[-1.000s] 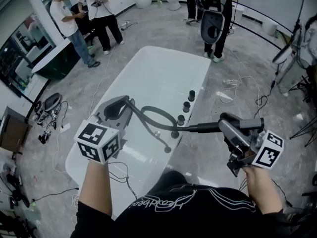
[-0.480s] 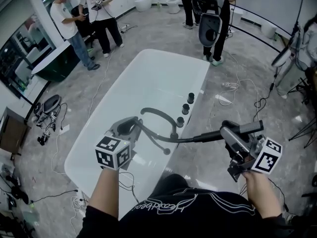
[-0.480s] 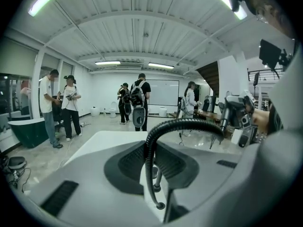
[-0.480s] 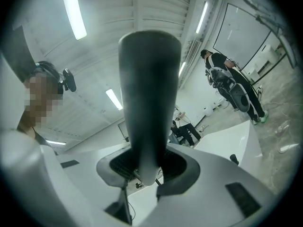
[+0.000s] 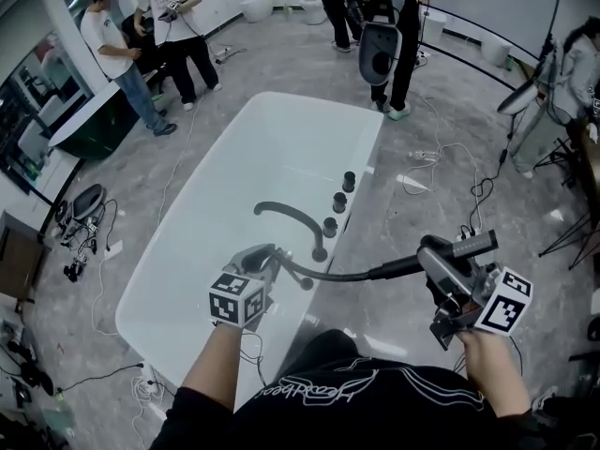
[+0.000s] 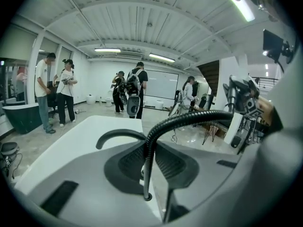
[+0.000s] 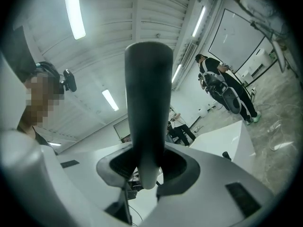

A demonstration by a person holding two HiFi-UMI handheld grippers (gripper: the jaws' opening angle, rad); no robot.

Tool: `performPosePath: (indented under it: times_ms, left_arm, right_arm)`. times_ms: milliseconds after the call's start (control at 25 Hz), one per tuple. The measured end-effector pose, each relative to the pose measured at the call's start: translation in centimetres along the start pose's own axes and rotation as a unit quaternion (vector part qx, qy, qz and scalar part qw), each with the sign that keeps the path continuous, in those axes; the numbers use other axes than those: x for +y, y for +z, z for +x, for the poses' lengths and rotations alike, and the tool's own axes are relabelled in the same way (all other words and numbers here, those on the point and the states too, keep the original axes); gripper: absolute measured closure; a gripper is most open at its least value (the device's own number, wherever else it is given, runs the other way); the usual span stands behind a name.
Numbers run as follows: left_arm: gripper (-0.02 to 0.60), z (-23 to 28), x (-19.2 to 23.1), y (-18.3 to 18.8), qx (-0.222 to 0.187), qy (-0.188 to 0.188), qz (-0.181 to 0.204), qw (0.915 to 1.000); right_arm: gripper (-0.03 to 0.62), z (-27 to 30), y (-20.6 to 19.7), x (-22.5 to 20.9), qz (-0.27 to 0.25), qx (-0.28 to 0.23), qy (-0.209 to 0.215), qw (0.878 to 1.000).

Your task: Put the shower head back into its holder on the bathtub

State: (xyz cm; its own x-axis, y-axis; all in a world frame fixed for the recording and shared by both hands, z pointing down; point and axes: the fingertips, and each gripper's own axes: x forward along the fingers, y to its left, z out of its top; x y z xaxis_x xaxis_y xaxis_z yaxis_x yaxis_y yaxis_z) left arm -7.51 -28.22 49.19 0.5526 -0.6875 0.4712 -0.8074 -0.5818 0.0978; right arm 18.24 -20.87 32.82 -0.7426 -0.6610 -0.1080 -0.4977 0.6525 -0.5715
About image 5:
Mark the white egg-shaped toilet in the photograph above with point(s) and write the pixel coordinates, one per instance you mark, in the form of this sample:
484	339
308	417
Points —
257	6

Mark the black office chair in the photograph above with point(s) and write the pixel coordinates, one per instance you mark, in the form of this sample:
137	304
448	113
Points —
145	56

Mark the person's left forearm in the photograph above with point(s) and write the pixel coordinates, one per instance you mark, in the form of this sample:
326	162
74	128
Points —
211	368

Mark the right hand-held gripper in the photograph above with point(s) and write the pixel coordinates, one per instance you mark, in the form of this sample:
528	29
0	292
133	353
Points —
504	303

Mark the spare hand-held gripper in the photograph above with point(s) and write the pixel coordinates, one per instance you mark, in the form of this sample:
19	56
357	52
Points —
91	229
76	266

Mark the person's right forearm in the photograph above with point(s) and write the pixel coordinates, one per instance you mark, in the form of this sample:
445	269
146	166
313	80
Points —
492	373

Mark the dark green bathtub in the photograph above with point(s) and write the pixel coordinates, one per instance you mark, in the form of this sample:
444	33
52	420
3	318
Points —
94	131

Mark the white bathtub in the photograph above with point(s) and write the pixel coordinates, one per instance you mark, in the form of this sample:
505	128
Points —
281	157

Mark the large glass window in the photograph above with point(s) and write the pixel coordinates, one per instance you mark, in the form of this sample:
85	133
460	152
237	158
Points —
28	110

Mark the round dark grey cable pad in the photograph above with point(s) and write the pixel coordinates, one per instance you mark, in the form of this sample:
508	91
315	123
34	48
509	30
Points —
307	283

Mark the white power strip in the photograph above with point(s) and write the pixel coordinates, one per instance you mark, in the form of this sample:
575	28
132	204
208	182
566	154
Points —
423	156
223	54
154	378
469	232

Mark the brown wooden sink cabinet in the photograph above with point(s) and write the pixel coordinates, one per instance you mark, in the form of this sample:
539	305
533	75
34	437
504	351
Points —
19	260

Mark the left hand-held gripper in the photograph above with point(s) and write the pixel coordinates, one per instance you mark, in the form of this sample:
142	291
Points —
234	298

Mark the black curved faucet spout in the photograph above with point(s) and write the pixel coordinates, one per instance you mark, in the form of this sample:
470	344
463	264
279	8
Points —
300	216

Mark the black faucet knob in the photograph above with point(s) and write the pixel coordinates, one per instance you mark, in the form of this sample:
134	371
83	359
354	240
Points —
339	202
330	227
349	182

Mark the clear bottle with green cap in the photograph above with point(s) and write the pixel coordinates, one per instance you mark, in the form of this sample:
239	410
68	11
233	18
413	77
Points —
61	413

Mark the black handheld shower head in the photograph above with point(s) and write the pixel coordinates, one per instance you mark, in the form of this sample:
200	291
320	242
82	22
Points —
483	241

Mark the person's black printed shirt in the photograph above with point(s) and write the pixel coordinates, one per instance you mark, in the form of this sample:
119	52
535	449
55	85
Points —
375	420

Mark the white sneaker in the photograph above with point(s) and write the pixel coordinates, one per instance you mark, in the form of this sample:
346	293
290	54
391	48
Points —
544	397

